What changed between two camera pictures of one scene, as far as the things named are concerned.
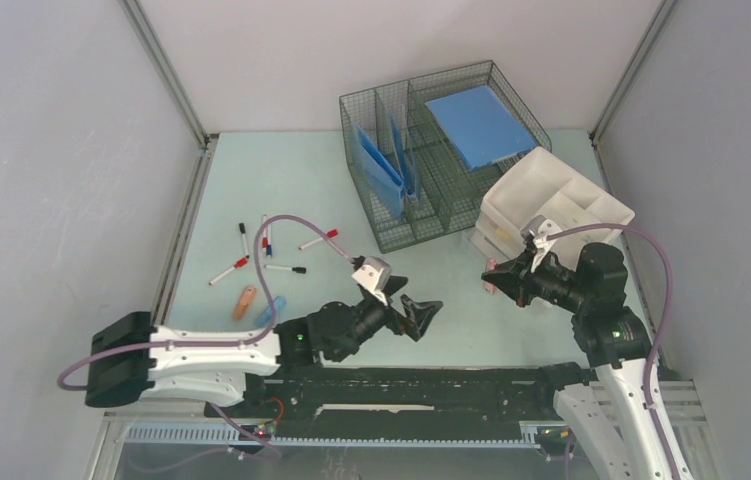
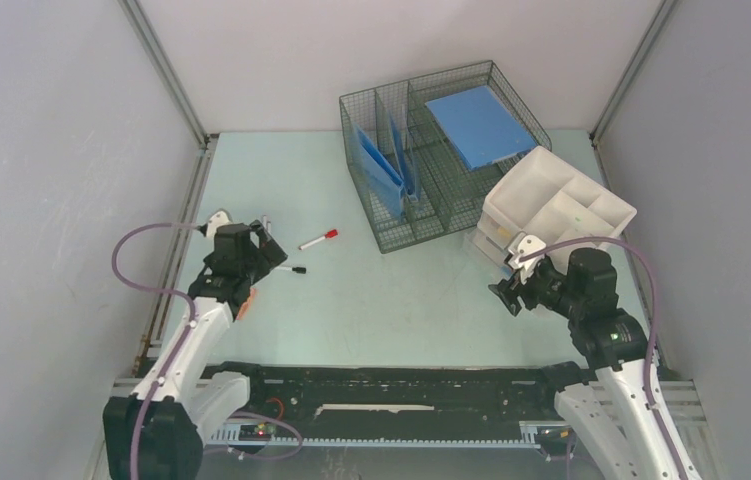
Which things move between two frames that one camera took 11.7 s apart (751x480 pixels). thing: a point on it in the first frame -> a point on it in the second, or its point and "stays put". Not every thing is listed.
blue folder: x=481 y=126 stays put
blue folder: x=384 y=180 stays put
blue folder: x=407 y=168 stays put
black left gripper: x=417 y=312 -> x=268 y=256
